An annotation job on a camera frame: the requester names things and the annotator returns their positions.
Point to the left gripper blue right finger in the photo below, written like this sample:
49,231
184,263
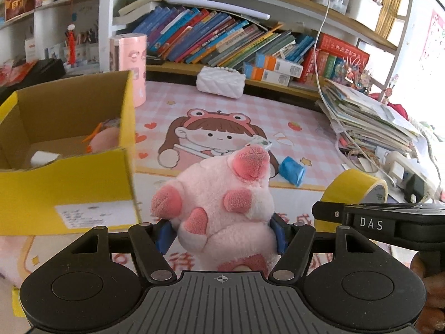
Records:
294,244

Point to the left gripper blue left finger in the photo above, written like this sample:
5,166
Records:
150,242

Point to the blue plastic bag bundle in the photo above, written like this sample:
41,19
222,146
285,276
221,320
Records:
292,171

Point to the pink plush pig toy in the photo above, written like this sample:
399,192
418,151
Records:
221,208

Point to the white staples box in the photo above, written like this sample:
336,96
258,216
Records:
258,140

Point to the yellow tape roll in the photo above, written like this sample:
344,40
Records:
352,187

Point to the pink plush duck toy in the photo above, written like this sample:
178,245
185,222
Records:
99,141

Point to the pink checkered cartoon desk mat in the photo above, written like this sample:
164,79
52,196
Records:
177,127

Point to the stack of papers and magazines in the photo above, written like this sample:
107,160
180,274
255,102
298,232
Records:
365,122

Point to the yellow cardboard box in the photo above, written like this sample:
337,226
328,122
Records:
79,190

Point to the grey purple plush toy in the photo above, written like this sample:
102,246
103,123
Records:
114,122

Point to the white small box device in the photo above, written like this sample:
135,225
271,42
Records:
41,158

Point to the white quilted pearl purse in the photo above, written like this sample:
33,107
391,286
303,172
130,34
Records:
224,82

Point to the orange blue white box lower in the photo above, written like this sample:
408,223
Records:
265,75

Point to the orange blue white box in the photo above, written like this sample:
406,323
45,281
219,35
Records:
265,75
279,65

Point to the orange blue white box upper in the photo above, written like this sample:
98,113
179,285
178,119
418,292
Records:
279,65

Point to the pink cylindrical pen holder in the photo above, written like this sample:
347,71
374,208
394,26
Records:
128,53

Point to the red boxed book set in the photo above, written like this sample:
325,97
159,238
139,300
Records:
343,50

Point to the red white bottle figure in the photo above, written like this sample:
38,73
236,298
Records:
71,44

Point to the white bookshelf frame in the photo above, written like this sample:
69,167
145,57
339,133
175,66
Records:
286,11

